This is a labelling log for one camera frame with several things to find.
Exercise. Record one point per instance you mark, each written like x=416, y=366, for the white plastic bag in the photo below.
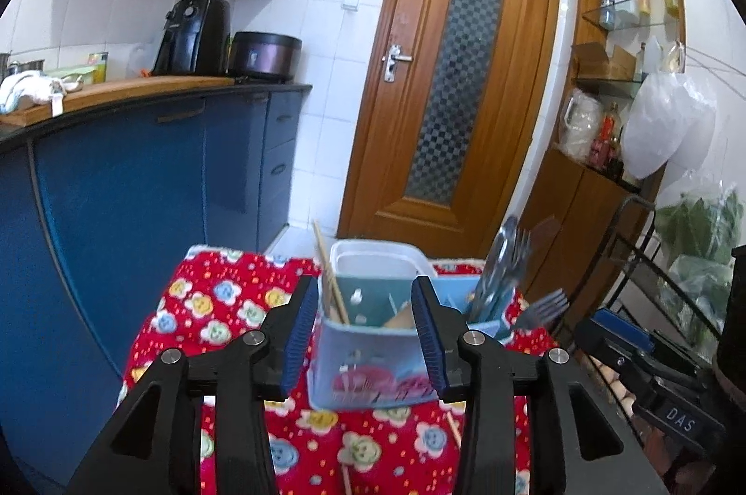
x=672, y=118

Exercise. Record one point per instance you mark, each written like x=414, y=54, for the brown wooden shelf cabinet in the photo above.
x=584, y=194

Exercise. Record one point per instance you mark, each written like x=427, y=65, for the black air fryer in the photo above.
x=195, y=39

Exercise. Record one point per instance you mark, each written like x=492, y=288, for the silver door handle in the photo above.
x=391, y=59

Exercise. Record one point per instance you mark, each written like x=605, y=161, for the beige wooden spoon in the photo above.
x=403, y=320

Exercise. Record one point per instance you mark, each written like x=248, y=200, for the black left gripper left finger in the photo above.
x=151, y=444

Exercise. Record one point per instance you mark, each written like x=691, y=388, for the beige wooden chopstick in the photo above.
x=332, y=291
x=454, y=429

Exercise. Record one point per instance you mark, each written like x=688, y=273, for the small steel fork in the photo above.
x=543, y=312

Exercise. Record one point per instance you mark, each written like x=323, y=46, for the light blue utensil box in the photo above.
x=361, y=365

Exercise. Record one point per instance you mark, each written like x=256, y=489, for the blue kitchen counter cabinet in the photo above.
x=95, y=217

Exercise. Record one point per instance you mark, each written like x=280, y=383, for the red smiley flower tablecloth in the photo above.
x=218, y=294

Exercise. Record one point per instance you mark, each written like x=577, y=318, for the steel table knife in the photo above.
x=495, y=267

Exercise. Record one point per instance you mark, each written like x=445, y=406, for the bag of green vegetables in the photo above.
x=698, y=221

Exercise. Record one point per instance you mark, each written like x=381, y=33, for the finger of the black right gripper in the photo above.
x=620, y=345

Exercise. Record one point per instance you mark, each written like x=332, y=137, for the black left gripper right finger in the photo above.
x=579, y=444

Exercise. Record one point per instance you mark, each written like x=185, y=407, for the brown wooden door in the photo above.
x=438, y=153

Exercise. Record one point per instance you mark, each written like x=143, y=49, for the dark rice cooker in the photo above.
x=264, y=56

